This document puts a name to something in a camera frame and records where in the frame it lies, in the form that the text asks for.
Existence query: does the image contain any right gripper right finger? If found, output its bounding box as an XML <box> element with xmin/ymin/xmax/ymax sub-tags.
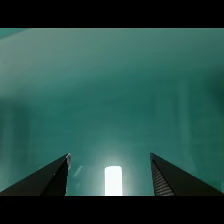
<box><xmin>149</xmin><ymin>152</ymin><xmax>224</xmax><ymax>197</ymax></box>

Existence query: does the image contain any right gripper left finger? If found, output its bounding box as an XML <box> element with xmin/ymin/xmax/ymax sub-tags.
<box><xmin>0</xmin><ymin>152</ymin><xmax>72</xmax><ymax>197</ymax></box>

